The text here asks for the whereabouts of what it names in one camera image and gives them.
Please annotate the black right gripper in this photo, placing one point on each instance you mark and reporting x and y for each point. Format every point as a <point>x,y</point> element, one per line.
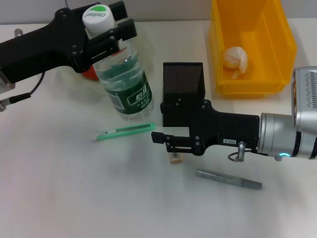
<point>227,131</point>

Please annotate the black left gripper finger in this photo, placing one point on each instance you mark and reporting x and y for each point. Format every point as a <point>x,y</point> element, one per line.
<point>120,12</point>

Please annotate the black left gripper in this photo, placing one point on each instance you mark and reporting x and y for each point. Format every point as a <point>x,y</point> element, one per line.
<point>44,49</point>

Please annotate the red object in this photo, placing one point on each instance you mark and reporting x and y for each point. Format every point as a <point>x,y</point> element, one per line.
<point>90,75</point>

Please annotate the clear water bottle green label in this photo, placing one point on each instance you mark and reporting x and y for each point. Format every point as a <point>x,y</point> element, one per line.
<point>128,94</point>

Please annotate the white paper ball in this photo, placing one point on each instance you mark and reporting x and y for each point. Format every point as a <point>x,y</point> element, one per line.
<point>235,58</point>

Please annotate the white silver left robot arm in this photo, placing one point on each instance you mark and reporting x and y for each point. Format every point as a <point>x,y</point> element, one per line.
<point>5,84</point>

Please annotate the beige eraser with label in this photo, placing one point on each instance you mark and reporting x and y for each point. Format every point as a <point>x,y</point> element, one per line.
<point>176,160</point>

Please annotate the black mesh pen holder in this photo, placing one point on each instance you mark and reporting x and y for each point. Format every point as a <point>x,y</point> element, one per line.
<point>183,79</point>

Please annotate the green utility knife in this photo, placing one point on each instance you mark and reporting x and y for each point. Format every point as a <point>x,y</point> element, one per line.
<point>128,129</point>

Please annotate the grey marker pen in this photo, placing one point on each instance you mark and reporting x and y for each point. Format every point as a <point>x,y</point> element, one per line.
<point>223,177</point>

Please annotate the yellow plastic bin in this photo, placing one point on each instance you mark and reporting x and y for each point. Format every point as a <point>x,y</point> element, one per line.
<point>272,49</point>

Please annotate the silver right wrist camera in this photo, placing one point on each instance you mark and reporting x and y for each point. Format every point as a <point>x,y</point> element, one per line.
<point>304,99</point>

